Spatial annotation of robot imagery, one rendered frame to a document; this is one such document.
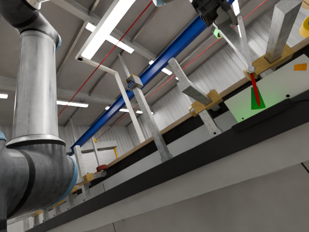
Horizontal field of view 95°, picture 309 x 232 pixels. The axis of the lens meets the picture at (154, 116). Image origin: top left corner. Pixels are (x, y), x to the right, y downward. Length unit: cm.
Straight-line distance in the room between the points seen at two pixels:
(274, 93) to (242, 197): 50
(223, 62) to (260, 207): 802
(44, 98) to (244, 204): 93
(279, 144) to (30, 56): 89
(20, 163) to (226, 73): 828
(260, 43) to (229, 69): 159
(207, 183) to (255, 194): 27
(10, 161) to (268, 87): 72
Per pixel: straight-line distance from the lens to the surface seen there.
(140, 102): 80
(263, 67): 64
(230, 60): 856
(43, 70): 65
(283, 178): 85
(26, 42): 74
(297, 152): 64
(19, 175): 41
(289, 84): 62
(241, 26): 65
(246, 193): 87
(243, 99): 61
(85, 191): 125
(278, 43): 53
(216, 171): 65
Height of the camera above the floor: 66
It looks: 21 degrees up
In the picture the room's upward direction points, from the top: 25 degrees counter-clockwise
